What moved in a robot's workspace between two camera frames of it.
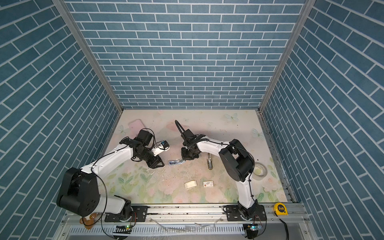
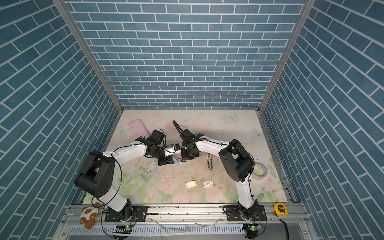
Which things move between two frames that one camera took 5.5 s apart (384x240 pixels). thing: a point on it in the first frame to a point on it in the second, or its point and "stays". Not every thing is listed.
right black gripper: [184, 157] stays
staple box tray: [190, 184] stays
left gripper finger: [158, 163] to [165, 160]
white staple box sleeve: [208, 183] stays
